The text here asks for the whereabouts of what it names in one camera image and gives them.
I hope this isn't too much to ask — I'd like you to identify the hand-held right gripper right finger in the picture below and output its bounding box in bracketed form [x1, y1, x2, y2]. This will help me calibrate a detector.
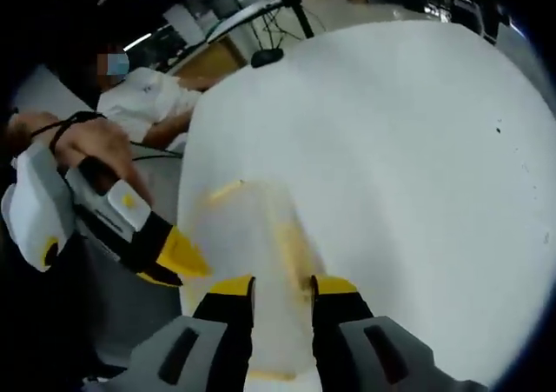
[309, 273, 437, 389]

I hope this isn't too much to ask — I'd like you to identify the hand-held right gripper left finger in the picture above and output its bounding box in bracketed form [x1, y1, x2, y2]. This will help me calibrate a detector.
[128, 274, 257, 392]

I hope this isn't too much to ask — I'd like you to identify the person's left hand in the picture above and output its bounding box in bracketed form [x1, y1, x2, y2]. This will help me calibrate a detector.
[48, 116, 154, 209]

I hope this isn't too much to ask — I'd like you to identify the wooden cabinet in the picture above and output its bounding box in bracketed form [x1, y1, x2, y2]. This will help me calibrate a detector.
[173, 30, 249, 94]

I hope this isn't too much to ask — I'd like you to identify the black stand with oval base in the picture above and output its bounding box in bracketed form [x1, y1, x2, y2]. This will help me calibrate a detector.
[250, 47, 286, 69]

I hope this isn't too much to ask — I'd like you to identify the black tripod pole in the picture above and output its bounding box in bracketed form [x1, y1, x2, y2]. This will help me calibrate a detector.
[276, 0, 317, 42]

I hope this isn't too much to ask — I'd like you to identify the black office chair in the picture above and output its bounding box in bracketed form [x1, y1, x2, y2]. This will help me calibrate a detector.
[448, 0, 501, 42]

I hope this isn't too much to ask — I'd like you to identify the black wrist strap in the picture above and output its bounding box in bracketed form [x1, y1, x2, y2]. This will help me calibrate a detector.
[25, 110, 106, 155]

